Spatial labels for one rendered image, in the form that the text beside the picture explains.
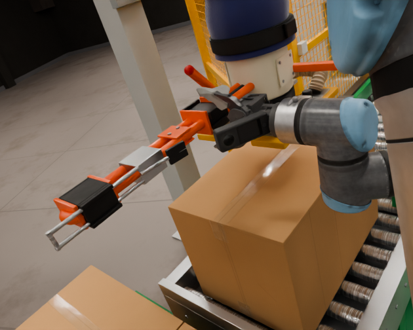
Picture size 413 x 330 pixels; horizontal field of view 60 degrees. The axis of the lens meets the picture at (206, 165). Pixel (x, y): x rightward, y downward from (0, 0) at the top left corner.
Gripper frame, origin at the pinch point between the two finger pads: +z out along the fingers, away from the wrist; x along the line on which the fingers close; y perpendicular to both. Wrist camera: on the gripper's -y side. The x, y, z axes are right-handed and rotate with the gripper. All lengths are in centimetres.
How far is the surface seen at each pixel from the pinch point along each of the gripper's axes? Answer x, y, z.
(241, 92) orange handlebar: 0.7, 14.1, -1.6
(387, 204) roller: -69, 64, -19
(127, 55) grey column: 2, 58, 99
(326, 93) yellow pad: -10.8, 39.7, -11.7
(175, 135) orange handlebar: 1.5, -9.8, -0.6
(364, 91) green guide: -61, 155, 20
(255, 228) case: -28.3, -2.8, -9.3
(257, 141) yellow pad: -11.3, 10.7, -5.7
